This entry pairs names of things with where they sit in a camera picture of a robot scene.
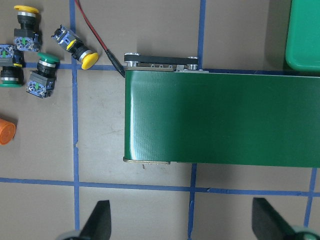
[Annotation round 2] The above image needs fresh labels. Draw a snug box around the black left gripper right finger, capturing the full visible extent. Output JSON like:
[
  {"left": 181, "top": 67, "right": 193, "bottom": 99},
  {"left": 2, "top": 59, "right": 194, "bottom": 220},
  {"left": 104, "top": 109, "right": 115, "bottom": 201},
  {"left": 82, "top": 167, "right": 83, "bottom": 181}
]
[{"left": 251, "top": 197, "right": 296, "bottom": 240}]

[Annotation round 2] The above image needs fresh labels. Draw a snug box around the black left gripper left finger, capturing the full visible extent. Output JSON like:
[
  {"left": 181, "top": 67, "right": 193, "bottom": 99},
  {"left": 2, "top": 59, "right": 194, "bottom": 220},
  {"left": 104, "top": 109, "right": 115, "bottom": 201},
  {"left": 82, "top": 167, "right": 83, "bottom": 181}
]
[{"left": 79, "top": 200, "right": 112, "bottom": 240}]

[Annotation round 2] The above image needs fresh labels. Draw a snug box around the plain orange cylinder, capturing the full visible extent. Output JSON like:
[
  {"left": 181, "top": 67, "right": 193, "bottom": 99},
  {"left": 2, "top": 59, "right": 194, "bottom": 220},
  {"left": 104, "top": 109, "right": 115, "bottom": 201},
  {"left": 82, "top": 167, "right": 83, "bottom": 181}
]
[{"left": 0, "top": 119, "right": 16, "bottom": 145}]

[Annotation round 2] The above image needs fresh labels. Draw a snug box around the green push button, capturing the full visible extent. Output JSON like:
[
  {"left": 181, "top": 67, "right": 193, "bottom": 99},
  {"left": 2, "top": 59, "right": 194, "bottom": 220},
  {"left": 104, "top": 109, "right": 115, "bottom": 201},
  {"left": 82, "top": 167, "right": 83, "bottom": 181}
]
[
  {"left": 26, "top": 52, "right": 60, "bottom": 99},
  {"left": 0, "top": 44, "right": 25, "bottom": 88}
]

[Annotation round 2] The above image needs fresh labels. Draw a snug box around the yellow push button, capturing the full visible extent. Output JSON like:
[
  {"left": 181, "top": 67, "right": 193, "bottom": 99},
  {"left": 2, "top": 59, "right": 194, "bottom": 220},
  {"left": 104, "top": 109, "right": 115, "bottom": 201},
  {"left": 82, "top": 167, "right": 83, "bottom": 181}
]
[
  {"left": 13, "top": 5, "right": 42, "bottom": 52},
  {"left": 51, "top": 25, "right": 99, "bottom": 70}
]

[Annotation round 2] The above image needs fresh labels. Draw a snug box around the green conveyor belt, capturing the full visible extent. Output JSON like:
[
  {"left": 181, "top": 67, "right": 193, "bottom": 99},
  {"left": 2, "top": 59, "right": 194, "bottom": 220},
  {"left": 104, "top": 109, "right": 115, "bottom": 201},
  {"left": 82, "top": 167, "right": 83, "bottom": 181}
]
[{"left": 123, "top": 53, "right": 320, "bottom": 168}]

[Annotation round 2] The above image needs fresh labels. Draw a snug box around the green plastic tray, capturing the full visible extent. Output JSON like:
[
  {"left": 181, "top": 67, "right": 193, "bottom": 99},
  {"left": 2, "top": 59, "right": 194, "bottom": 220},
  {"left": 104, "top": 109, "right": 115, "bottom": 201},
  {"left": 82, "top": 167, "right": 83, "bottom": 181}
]
[{"left": 285, "top": 0, "right": 320, "bottom": 72}]

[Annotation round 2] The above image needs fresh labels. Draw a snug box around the red black power cable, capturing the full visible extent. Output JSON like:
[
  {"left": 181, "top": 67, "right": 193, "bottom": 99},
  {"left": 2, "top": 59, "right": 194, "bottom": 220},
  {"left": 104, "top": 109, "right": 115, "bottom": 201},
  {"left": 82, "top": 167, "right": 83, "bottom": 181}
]
[{"left": 73, "top": 0, "right": 126, "bottom": 78}]

